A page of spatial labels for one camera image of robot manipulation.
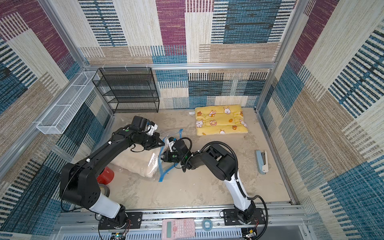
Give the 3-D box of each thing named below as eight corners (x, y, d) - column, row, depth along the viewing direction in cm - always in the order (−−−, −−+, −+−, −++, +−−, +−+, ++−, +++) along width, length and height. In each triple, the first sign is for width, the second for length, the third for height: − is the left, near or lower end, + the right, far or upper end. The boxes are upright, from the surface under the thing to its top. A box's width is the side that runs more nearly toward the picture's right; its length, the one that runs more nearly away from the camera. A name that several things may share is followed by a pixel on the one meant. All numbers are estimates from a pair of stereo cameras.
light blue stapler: (257, 173, 90) (259, 170, 87) (255, 152, 99) (257, 149, 96) (266, 175, 89) (269, 172, 86) (264, 153, 98) (266, 150, 95)
